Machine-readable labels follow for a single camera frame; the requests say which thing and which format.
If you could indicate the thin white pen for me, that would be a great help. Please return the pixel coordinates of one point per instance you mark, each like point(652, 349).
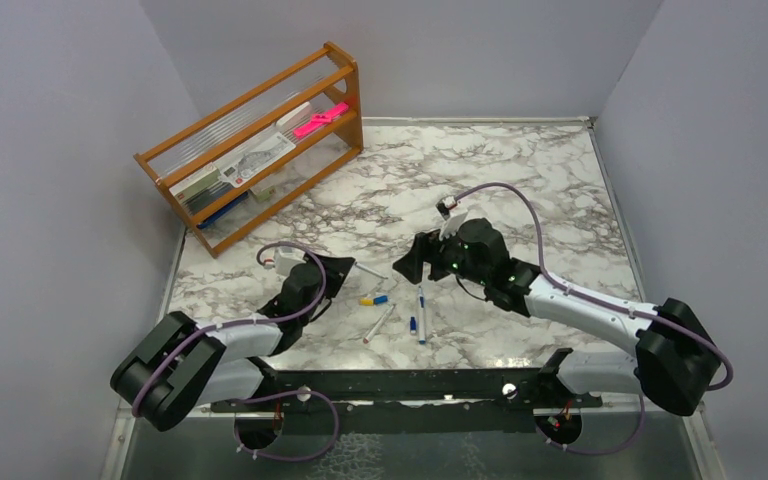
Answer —
point(371, 271)

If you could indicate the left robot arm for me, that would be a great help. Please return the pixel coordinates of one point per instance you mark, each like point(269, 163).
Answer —
point(183, 363)

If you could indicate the pink plastic tool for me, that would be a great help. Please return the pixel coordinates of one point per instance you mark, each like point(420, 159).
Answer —
point(319, 120)

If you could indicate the white eraser block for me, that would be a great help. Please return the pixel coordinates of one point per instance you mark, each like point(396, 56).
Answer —
point(296, 116)

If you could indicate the wooden shelf rack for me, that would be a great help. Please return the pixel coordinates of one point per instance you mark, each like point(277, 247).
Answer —
point(325, 78)

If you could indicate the black mounting rail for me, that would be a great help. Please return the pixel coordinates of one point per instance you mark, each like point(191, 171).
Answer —
point(320, 402)

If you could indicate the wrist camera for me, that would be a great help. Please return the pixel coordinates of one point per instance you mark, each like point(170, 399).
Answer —
point(453, 216)
point(285, 259)

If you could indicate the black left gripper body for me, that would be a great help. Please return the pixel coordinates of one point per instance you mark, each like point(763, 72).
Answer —
point(319, 293)

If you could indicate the green white book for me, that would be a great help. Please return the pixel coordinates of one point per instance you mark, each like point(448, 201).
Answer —
point(198, 190)

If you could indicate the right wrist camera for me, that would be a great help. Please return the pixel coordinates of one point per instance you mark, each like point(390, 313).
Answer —
point(453, 216)

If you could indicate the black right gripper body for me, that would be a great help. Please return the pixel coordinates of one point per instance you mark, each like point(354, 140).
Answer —
point(451, 256)

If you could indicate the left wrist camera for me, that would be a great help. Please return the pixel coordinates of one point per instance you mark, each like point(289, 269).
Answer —
point(285, 259)

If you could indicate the yellow blue marker cap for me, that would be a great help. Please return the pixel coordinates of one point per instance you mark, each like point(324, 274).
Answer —
point(374, 301)

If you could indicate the white calculator box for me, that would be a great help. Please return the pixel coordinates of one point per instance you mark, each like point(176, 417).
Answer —
point(252, 157)

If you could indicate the white blue marker pen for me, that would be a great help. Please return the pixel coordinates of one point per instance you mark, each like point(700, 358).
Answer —
point(421, 317)

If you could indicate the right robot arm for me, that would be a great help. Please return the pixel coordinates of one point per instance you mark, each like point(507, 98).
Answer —
point(662, 352)

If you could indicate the white red-tipped marker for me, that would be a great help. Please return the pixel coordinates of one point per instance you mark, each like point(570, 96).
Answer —
point(379, 323)

